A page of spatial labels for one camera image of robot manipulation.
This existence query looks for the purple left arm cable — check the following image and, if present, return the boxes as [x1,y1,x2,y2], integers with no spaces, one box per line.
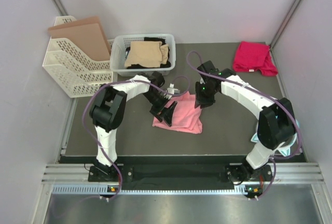
[82,76,191,201]

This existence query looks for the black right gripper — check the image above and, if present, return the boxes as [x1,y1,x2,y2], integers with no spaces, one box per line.
[195,81,217,109]

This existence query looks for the beige folded garment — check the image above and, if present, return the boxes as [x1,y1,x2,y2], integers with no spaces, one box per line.
[123,41,171,69]

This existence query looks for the white perforated file organizer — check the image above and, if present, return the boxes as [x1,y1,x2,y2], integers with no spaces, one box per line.
[43,16,113,98]

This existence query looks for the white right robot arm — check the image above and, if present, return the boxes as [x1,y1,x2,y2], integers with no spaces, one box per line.
[195,61,297,180]

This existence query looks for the black garment in basket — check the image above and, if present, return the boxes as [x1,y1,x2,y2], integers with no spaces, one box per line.
[125,36,173,70]

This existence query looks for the brown cardboard folder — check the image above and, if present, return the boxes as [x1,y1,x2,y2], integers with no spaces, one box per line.
[48,16,111,62]

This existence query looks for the red t shirt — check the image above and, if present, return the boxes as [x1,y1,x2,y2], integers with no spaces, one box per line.
[232,41,278,77]

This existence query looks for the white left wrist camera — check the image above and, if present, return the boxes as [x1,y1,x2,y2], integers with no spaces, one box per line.
[165,83,181,100]

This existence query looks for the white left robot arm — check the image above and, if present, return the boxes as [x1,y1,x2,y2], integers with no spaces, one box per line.
[89,72,180,181]

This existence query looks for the pink t shirt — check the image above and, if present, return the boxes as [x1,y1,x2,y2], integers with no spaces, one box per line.
[152,92,203,134]

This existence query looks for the teal cat ear headphones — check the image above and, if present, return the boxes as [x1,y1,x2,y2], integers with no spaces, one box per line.
[251,123,298,157]

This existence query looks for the white plastic basket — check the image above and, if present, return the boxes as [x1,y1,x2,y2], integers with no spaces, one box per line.
[109,33,176,77]

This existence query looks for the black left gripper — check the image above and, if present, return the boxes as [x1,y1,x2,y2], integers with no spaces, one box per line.
[143,91,177,127]

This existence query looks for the slotted cable duct rail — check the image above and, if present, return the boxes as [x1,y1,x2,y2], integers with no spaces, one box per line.
[51,184,262,195]

